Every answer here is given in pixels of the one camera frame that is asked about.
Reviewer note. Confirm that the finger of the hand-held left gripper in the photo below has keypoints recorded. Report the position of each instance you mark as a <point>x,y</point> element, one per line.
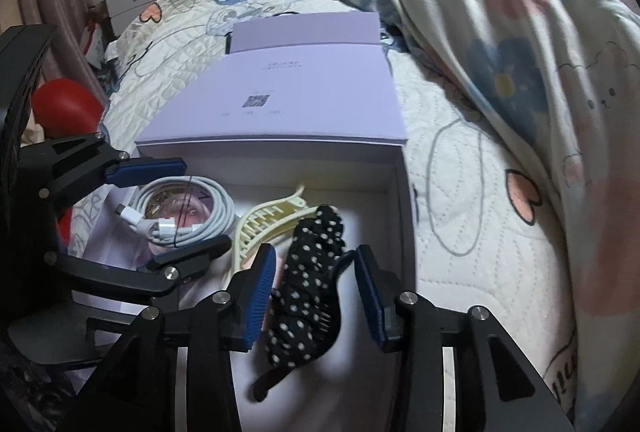
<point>145,172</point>
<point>150,269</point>

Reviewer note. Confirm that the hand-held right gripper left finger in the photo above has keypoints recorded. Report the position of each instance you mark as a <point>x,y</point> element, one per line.
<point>260,292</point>

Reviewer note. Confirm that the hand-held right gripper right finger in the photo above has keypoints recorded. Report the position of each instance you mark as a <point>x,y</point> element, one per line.
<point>372,297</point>

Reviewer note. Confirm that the polka dot black scrunchie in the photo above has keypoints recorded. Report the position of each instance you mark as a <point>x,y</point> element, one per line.
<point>305,272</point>

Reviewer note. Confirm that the pink round jar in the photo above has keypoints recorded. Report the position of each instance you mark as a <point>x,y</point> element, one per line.
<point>192,213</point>

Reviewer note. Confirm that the cream hair claw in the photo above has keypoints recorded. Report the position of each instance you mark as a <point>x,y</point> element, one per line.
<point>265,217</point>

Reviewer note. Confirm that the lavender cardboard box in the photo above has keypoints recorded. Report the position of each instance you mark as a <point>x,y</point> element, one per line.
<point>300,97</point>

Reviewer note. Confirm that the red chair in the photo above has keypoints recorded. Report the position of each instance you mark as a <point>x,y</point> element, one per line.
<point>65,105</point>

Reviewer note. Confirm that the dark patterned cloth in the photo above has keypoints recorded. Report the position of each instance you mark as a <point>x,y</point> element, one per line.
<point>25,387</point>

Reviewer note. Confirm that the floral duvet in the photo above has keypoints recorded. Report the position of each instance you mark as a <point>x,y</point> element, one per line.
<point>500,37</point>

